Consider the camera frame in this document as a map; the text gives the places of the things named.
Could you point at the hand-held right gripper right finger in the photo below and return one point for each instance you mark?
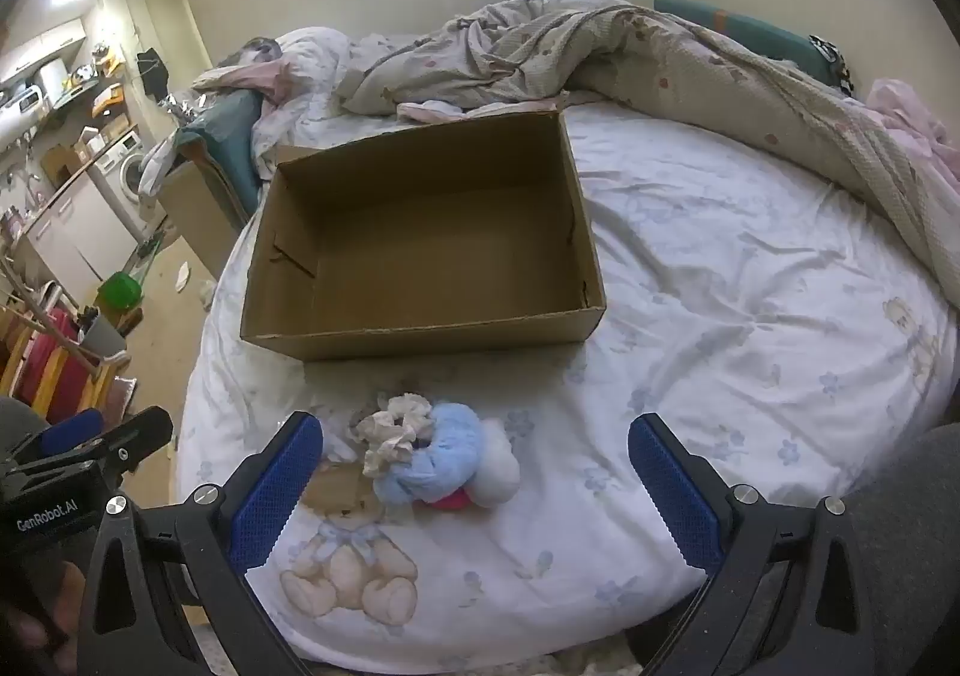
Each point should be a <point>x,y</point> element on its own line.
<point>675,488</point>

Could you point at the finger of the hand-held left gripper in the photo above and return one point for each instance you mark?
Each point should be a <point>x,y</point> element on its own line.
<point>139,432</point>
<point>71,430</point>

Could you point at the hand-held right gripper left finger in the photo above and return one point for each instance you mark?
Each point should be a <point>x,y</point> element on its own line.
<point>270,496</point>

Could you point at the cream ruffled scrunchie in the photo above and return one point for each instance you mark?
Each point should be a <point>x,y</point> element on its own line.
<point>390,440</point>

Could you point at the light blue plush scrunchie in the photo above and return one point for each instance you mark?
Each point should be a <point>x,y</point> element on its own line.
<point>442,455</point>

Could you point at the white plush scrunchie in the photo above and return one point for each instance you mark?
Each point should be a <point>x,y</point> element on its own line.
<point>496,470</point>

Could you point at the brown cardboard box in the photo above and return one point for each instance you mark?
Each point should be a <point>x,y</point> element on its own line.
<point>420,256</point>

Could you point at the person's left hand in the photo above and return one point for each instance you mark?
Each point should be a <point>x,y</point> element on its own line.
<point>66,593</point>

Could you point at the red suitcase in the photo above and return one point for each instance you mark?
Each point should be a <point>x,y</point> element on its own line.
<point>52,364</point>

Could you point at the grey plastic container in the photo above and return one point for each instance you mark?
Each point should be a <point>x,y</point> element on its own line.
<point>101,340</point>

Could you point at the wooden rack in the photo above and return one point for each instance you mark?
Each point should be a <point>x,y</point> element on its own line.
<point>45,331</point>

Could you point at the green plastic bucket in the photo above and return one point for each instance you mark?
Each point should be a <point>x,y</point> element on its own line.
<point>120,289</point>

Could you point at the white paper scrap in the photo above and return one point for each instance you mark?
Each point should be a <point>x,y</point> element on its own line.
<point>184,277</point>

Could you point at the white bear print bed sheet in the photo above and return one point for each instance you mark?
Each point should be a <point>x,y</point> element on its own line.
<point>750,316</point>

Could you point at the white kitchen cabinet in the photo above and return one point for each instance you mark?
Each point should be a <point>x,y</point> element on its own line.
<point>71,229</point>

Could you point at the wooden bedside cabinet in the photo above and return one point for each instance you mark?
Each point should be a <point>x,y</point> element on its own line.
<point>195,203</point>

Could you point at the person's grey trouser leg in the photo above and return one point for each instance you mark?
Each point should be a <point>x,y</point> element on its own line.
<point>911,533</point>

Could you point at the white washing machine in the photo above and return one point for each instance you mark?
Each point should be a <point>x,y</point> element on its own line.
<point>126,167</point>

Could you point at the teal cloth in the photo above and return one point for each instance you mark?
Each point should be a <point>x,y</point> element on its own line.
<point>225,132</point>

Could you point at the black hanging bag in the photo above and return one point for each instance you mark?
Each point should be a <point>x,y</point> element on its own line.
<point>154,72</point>

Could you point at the pink pillow cloth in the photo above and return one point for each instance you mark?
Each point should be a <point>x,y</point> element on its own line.
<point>240,77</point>

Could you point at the white floral pillow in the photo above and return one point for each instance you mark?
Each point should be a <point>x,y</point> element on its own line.
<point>307,68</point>

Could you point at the pink white garment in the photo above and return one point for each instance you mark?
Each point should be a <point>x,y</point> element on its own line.
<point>431,112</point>

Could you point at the beige floral quilt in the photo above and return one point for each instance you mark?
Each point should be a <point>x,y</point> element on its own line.
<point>675,68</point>

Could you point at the light pink cloth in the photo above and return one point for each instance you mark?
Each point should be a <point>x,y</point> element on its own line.
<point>911,117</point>

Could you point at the black white patterned cloth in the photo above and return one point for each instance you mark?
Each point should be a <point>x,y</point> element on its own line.
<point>832,59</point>

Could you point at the teal headboard pad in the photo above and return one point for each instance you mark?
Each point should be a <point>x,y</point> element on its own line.
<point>742,29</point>

